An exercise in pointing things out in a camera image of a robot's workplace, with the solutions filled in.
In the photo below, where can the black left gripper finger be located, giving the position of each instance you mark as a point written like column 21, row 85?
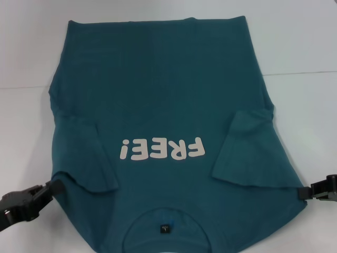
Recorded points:
column 37, row 208
column 44, row 188

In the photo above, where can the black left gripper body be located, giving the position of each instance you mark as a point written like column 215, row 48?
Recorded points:
column 11, row 208

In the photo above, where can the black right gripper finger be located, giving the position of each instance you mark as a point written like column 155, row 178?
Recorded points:
column 325, row 184
column 306, row 193

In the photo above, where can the teal blue printed t-shirt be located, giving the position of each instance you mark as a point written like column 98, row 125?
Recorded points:
column 163, row 92

